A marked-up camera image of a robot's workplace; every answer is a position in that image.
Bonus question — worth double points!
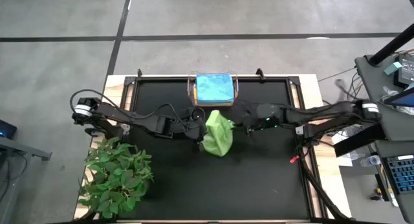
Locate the clear water bottle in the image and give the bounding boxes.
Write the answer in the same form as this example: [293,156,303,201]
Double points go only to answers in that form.
[360,154,383,168]

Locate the black crossbar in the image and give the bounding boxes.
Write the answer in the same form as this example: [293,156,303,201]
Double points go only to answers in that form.
[332,123,386,159]

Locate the grey side desk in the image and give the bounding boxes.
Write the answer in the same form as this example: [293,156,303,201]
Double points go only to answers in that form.
[354,54,414,143]

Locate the green artificial plant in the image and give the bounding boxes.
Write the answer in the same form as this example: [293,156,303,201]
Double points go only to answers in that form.
[76,136,155,223]

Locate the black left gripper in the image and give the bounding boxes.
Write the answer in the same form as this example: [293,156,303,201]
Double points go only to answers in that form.
[176,107,208,153]

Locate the dark laptop screen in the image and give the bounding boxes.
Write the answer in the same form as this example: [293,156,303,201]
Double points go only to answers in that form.
[382,87,414,108]

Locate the dark device with blue light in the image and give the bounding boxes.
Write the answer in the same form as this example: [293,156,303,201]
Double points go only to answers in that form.
[0,119,18,140]

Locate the white paper sheets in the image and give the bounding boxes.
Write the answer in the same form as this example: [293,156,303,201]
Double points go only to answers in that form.
[330,129,368,168]

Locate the green microfiber towel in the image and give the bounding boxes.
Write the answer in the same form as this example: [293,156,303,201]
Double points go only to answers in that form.
[201,109,235,158]

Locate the grey keyboard desk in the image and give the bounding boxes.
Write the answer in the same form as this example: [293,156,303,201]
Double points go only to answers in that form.
[374,139,414,224]

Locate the clear plastic bag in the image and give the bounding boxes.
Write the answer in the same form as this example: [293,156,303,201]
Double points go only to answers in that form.
[378,85,414,117]

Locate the backlit black keyboard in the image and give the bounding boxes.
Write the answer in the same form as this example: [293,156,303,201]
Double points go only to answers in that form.
[386,155,414,196]

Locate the grey metal side table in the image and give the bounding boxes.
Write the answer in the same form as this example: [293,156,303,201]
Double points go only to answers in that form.
[0,136,52,224]

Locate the clear plastic bin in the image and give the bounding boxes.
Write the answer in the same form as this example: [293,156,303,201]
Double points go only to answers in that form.
[186,69,240,108]

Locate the black aluminium table frame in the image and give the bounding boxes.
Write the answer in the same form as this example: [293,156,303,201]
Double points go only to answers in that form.
[117,68,320,222]

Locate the black round pole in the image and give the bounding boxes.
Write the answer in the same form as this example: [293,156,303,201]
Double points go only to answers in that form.
[368,23,414,67]

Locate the small teal box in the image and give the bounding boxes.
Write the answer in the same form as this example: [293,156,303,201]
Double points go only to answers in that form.
[383,61,403,76]

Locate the yellow grey cable bundle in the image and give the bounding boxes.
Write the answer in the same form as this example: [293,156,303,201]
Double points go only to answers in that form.
[351,71,364,97]

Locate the black tablet device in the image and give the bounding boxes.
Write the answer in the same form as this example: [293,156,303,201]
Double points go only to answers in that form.
[393,53,414,89]

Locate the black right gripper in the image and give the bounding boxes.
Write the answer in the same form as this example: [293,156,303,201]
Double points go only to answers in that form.
[239,102,283,135]

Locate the light blue microfiber towel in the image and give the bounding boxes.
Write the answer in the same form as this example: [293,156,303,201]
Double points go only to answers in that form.
[195,73,235,106]

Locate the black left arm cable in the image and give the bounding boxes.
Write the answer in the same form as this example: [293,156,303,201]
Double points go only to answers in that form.
[69,89,207,128]

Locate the thin grey cable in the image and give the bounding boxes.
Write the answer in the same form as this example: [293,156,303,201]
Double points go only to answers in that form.
[318,66,357,83]

